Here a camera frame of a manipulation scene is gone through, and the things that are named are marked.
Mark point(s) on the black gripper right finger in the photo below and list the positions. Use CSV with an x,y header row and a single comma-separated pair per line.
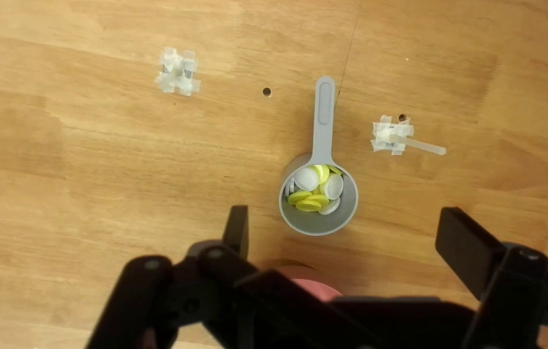
x,y
526,298

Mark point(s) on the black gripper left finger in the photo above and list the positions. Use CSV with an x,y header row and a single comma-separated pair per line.
x,y
158,304

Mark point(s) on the yellow and white chips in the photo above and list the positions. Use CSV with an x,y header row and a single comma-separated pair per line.
x,y
313,195

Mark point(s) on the grey measuring cup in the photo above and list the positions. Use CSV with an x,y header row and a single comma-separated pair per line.
x,y
325,123

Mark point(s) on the white tape patch with stick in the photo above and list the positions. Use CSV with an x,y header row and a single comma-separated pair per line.
x,y
389,137
178,73

